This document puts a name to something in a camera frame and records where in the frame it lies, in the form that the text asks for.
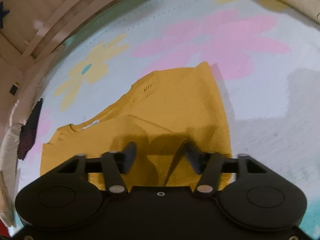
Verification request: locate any folded dark striped garment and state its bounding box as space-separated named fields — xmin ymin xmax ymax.
xmin=17 ymin=98 xmax=43 ymax=160

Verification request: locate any striped wooden headboard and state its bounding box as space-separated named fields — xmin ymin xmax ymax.
xmin=19 ymin=0 xmax=156 ymax=61

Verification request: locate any dark star wall sticker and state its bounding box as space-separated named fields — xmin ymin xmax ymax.
xmin=0 ymin=2 xmax=10 ymax=29

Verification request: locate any mustard yellow knit sweater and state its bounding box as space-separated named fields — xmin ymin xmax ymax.
xmin=40 ymin=62 xmax=232 ymax=188

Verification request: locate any floral bed sheet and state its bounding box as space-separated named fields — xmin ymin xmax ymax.
xmin=16 ymin=0 xmax=319 ymax=239

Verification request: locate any cream pillow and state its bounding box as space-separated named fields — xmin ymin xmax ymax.
xmin=0 ymin=97 xmax=38 ymax=228

